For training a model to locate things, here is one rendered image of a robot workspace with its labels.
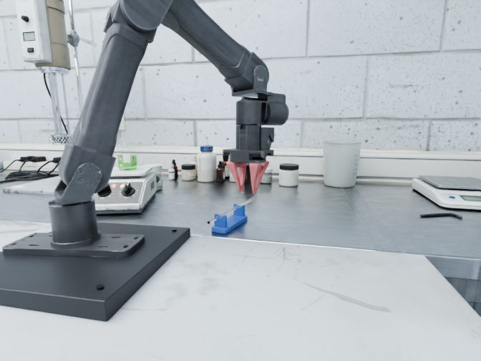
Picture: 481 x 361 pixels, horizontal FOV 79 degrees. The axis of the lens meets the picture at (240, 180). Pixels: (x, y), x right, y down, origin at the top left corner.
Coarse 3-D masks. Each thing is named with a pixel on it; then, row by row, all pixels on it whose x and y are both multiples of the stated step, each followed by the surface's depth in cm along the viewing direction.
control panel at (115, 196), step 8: (112, 184) 73; (120, 184) 73; (136, 184) 74; (112, 192) 71; (120, 192) 71; (136, 192) 71; (96, 200) 69; (104, 200) 69; (112, 200) 69; (120, 200) 69; (128, 200) 69; (136, 200) 69
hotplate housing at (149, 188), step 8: (112, 176) 76; (120, 176) 76; (128, 176) 77; (136, 176) 77; (144, 176) 79; (152, 176) 83; (144, 184) 74; (152, 184) 83; (144, 192) 72; (152, 192) 82; (144, 200) 72; (96, 208) 68; (104, 208) 68; (112, 208) 68; (120, 208) 69; (128, 208) 69; (136, 208) 69
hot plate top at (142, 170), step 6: (114, 168) 81; (138, 168) 81; (144, 168) 81; (150, 168) 82; (114, 174) 74; (120, 174) 75; (126, 174) 75; (132, 174) 75; (138, 174) 75; (144, 174) 76
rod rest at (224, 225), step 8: (240, 208) 64; (216, 216) 58; (224, 216) 57; (232, 216) 65; (240, 216) 65; (216, 224) 58; (224, 224) 57; (232, 224) 60; (216, 232) 58; (224, 232) 57
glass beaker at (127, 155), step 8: (120, 144) 75; (128, 144) 76; (136, 144) 78; (120, 152) 76; (128, 152) 76; (136, 152) 78; (120, 160) 76; (128, 160) 76; (136, 160) 78; (120, 168) 77; (128, 168) 77; (136, 168) 78
